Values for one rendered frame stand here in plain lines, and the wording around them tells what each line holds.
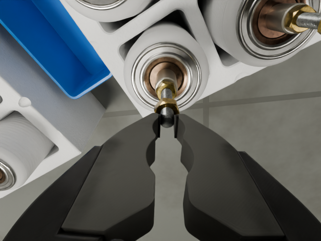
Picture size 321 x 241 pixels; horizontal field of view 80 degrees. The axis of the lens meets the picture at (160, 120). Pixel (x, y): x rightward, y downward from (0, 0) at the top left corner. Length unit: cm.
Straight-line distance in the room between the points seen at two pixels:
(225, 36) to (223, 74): 9
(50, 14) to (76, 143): 27
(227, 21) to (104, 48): 16
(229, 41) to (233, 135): 40
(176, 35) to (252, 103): 38
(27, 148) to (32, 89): 10
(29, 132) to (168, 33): 28
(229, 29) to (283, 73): 35
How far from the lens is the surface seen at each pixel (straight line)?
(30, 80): 41
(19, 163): 36
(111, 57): 29
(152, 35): 21
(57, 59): 44
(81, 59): 50
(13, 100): 38
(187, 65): 21
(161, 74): 20
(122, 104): 52
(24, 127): 39
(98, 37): 29
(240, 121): 57
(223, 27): 22
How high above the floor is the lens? 45
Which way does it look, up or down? 60 degrees down
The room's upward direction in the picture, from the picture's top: 178 degrees counter-clockwise
